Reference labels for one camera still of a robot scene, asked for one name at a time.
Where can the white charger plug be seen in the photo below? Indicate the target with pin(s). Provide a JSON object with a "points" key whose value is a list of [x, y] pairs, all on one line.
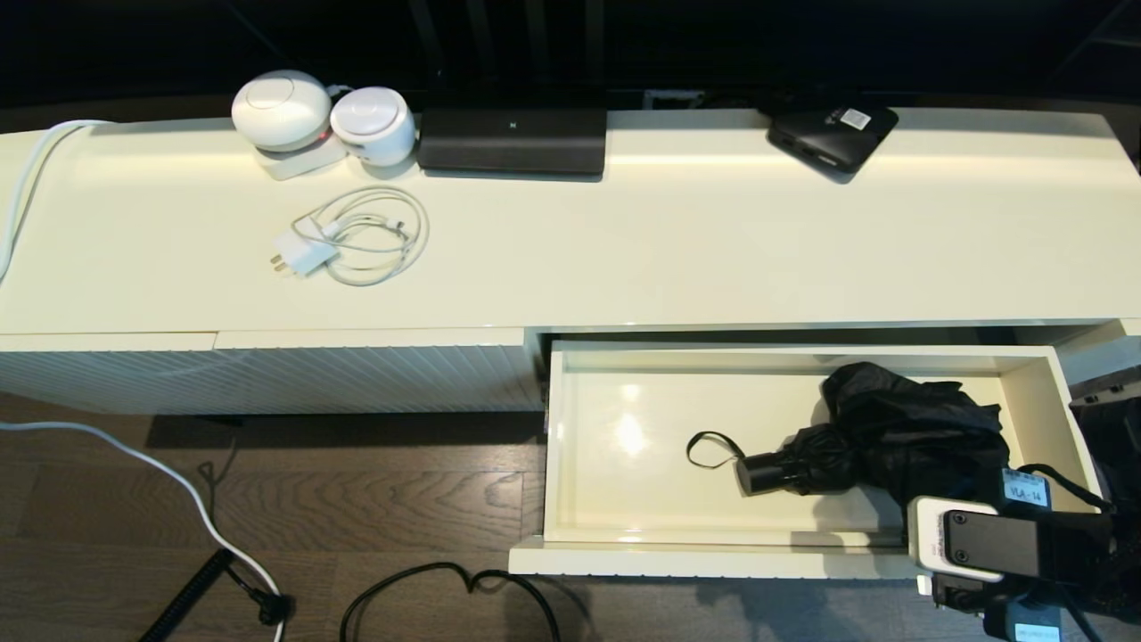
{"points": [[306, 252]]}

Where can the small white round device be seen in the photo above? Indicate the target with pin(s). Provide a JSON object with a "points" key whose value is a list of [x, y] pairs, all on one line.
{"points": [[374, 125]]}

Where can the black router box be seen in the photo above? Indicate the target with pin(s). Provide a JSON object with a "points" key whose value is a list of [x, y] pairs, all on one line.
{"points": [[513, 143]]}

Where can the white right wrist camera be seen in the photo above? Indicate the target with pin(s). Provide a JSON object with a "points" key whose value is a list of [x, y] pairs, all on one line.
{"points": [[989, 544]]}

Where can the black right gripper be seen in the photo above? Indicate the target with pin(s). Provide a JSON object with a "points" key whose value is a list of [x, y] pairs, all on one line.
{"points": [[1123, 553]]}

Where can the white fluted cabinet front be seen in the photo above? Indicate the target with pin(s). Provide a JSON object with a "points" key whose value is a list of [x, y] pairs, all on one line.
{"points": [[89, 374], [357, 374]]}

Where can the white flat device base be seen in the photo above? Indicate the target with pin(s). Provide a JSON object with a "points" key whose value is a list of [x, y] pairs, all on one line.
{"points": [[299, 165]]}

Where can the white slatted cabinet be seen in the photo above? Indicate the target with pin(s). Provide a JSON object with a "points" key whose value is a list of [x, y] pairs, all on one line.
{"points": [[624, 250]]}

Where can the black set-top box with sticker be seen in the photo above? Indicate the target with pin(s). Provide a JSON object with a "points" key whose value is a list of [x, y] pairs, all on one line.
{"points": [[824, 143]]}

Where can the white fluted drawer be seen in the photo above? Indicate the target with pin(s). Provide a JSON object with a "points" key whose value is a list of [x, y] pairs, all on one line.
{"points": [[642, 464]]}

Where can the large white round device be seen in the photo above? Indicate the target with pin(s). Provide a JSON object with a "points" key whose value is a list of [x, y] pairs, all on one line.
{"points": [[283, 111]]}

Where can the black umbrella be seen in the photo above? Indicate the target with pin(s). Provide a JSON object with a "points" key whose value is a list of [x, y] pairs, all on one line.
{"points": [[909, 428]]}

